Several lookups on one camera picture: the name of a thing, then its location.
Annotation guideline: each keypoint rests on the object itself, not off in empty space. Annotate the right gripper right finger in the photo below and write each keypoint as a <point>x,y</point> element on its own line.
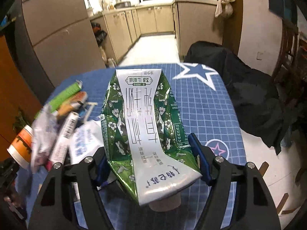
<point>253,208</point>

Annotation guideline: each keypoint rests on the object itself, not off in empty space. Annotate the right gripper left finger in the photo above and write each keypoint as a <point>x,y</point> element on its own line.
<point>54,206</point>

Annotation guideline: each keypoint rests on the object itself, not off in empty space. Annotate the white red medicine box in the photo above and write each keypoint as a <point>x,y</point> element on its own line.
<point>60,148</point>

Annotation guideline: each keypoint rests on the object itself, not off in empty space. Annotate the orange white paper cup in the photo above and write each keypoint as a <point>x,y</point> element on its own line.
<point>20,149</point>

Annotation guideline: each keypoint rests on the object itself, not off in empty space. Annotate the green white milk carton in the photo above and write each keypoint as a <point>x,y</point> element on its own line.
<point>144,138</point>

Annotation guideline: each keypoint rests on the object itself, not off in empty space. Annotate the white blue wipes packet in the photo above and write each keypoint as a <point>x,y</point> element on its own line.
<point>85,141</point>

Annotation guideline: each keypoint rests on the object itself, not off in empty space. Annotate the green white medicine box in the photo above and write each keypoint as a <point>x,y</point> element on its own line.
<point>53,105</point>

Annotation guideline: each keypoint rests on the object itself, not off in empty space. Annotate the beige kitchen cabinets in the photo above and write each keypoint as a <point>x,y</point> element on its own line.
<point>189,20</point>

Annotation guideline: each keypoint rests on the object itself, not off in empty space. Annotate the black cloth covered chair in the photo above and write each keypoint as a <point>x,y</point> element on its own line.
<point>254,97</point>

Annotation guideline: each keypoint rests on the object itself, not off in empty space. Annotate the blue grid star tablecloth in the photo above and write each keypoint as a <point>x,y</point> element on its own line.
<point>207,113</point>

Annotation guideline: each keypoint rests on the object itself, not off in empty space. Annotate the orange wooden cabinet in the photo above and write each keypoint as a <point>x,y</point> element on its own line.
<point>18,102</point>

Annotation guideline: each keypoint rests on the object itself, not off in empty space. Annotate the grey refrigerator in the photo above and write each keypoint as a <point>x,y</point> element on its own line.
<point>60,43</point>

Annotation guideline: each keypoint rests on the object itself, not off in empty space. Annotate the wooden chair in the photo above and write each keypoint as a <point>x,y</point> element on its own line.
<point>292,54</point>

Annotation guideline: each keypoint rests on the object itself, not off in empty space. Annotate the hanging cloth bag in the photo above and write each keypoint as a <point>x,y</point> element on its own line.
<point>224,8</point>

